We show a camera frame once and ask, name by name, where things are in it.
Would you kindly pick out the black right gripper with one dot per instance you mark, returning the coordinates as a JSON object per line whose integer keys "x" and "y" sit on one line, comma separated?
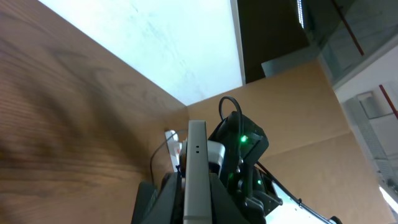
{"x": 146, "y": 196}

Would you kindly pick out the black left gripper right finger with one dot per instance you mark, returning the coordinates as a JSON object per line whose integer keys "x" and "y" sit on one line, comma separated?
{"x": 224, "y": 210}

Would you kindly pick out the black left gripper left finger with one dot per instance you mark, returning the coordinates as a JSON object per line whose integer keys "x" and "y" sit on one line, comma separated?
{"x": 168, "y": 207}

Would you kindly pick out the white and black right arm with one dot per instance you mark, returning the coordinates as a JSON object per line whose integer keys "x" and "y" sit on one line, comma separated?
{"x": 220, "y": 180}

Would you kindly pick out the white power strip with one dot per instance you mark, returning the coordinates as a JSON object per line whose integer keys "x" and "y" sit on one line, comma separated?
{"x": 174, "y": 147}

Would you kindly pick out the dark glass cabinet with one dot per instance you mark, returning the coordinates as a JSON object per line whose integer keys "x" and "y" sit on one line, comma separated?
{"x": 280, "y": 34}

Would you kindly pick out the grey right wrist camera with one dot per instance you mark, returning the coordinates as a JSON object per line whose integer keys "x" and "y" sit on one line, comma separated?
{"x": 216, "y": 153}

